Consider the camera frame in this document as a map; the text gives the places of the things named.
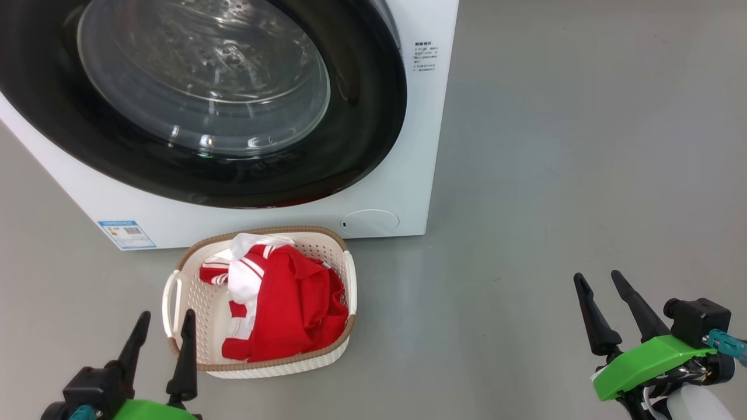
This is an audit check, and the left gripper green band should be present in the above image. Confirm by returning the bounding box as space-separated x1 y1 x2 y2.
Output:
114 309 203 420

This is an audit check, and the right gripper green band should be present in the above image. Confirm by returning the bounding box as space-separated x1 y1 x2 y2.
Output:
574 270 735 420

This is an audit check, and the red and white striped garment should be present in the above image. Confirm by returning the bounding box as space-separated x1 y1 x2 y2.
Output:
200 233 296 340

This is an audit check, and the red garment with white bands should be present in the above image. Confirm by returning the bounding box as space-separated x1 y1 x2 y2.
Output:
221 245 350 363

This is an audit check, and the black washing machine door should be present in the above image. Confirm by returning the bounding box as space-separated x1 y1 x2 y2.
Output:
0 0 408 209

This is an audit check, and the cream perforated laundry basket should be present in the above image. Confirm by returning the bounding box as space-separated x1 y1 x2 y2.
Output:
162 226 358 380

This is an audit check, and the white front-load washing machine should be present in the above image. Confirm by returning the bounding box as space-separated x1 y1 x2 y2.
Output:
0 0 460 251

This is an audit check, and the blue energy label sticker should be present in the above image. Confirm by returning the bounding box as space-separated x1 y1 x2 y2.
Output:
97 220 157 251

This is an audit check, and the round drain filter cover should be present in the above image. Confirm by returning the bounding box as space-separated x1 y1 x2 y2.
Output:
340 209 401 237

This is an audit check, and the small printed warning label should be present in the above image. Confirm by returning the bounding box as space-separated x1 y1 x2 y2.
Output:
413 41 440 74

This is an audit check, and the teal right camera connector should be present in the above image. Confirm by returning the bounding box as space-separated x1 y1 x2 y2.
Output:
703 328 747 368

